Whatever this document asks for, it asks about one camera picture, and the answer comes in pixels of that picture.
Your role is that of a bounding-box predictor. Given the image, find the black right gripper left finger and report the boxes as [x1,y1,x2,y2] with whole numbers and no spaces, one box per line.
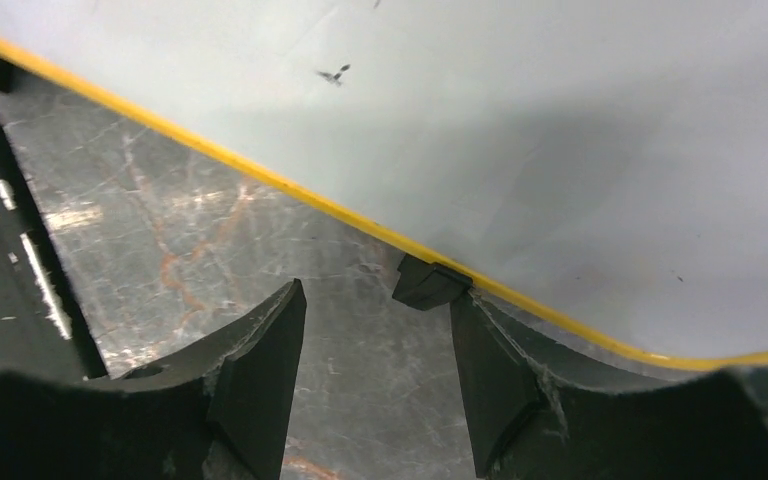
[0,279,306,479]

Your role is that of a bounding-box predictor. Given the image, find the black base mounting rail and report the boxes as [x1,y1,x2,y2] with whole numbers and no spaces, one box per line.
[0,59,108,380]

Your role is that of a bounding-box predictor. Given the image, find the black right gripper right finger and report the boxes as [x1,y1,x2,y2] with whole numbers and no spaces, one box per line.
[450,294,768,479]

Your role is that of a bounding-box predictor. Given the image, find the yellow framed whiteboard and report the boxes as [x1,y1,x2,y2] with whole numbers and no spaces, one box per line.
[0,1,768,370]

